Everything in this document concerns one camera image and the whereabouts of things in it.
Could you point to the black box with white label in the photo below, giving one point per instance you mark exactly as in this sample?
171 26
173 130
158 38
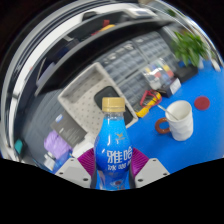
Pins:
173 87

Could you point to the purple plastic bag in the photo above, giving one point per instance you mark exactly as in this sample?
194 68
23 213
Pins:
56 145

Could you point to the flat black case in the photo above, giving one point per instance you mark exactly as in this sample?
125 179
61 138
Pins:
187 72

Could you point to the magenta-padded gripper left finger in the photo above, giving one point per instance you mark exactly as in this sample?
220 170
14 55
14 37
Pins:
71 172

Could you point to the grey small-parts drawer cabinet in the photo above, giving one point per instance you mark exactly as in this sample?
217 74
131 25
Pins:
123 61
153 45
133 87

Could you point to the blue drink bottle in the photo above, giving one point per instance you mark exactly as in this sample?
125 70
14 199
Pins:
113 150

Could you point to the dark wall shelf unit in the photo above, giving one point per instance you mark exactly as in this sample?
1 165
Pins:
83 41

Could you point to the flat black product box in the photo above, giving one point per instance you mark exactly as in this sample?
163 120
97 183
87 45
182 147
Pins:
68 130

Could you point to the yellow multimeter with red leads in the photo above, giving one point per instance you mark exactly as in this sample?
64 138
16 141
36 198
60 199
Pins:
148 105

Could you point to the green potted plant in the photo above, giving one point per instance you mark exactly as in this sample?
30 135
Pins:
188 48

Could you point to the white spoon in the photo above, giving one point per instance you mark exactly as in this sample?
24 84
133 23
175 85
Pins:
166 112

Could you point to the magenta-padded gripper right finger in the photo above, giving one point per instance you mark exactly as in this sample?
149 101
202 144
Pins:
152 171

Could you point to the flat round red coaster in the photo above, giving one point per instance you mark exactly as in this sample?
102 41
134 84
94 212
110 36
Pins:
202 103

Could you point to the white perforated tray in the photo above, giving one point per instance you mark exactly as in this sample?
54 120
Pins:
81 100

